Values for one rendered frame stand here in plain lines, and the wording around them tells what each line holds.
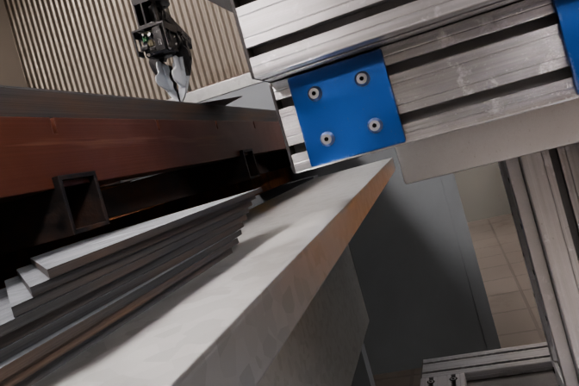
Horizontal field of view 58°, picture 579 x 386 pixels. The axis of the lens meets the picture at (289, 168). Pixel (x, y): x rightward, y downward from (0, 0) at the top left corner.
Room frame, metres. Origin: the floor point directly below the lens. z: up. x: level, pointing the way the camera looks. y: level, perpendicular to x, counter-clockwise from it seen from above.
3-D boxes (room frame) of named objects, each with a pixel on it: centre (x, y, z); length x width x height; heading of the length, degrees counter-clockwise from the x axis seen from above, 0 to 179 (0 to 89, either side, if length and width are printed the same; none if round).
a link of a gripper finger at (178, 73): (1.07, 0.17, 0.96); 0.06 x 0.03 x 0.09; 166
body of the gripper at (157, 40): (1.07, 0.18, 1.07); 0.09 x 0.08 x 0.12; 166
